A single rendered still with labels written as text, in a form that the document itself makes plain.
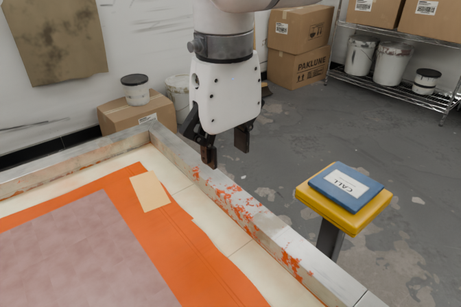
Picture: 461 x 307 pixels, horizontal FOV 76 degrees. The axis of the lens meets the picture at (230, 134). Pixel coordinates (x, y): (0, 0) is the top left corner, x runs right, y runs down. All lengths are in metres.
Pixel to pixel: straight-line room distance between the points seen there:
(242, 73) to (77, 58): 2.03
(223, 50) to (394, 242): 1.67
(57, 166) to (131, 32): 1.97
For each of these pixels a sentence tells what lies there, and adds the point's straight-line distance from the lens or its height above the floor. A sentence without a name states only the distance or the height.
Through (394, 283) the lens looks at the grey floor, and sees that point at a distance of 1.74.
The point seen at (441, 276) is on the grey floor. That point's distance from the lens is 1.88.
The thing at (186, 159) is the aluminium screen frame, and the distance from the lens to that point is 0.59.
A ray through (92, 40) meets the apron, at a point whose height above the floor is 0.78.
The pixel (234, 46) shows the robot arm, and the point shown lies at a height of 1.24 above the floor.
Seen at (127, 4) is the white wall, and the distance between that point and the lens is 2.50.
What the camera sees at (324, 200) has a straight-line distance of 0.57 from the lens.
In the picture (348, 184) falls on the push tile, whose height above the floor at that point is 0.97.
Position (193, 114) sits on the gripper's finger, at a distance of 0.40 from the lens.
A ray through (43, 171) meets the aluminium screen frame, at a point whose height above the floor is 0.98.
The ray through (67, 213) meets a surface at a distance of 0.59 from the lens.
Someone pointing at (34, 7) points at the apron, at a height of 1.03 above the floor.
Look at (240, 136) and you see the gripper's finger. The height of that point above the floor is 1.08.
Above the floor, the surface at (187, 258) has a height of 0.96.
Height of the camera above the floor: 1.34
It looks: 32 degrees down
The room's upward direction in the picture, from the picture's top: straight up
